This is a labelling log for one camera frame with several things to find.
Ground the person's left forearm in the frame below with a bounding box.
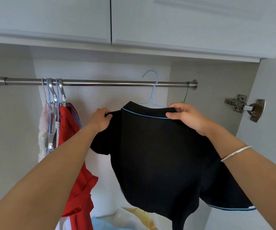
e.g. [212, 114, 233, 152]
[0, 124, 98, 230]

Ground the pink and white fluffy garment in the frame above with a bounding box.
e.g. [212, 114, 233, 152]
[37, 102, 55, 164]

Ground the blue plastic hanger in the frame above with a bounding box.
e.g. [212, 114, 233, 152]
[46, 78, 60, 155]

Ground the person's left hand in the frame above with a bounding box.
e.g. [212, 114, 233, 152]
[87, 107, 113, 135]

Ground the red garment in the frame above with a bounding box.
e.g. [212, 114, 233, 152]
[57, 105, 99, 230]

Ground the silver metal closet rod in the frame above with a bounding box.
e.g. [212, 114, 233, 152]
[0, 73, 198, 91]

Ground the white and yellow plastic bag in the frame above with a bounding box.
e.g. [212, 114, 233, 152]
[97, 207, 174, 230]

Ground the blue plastic bag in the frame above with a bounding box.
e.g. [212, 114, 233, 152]
[91, 215, 135, 230]

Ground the green wire hanger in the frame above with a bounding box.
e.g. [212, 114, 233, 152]
[180, 82, 190, 103]

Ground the black shirt with blue trim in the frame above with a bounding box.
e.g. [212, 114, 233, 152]
[90, 101, 256, 230]

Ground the silver metal hanger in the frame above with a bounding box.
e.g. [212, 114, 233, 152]
[57, 78, 67, 108]
[47, 78, 58, 153]

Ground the pale blue garment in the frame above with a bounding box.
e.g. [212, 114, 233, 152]
[67, 102, 83, 130]

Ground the white wardrobe door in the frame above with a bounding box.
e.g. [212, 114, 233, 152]
[204, 57, 276, 230]

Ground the white upper cabinet door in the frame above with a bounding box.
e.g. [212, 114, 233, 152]
[0, 0, 112, 45]
[111, 0, 276, 59]

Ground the light blue wire hanger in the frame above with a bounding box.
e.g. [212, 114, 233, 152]
[138, 69, 167, 109]

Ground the person's right hand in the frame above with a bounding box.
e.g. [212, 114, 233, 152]
[165, 102, 216, 137]

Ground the metal cabinet door hinge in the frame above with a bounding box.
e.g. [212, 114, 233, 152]
[224, 94, 266, 123]

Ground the person's right forearm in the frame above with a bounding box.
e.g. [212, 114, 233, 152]
[205, 127, 276, 230]

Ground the silver bangle bracelet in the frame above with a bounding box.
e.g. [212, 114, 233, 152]
[221, 145, 252, 163]

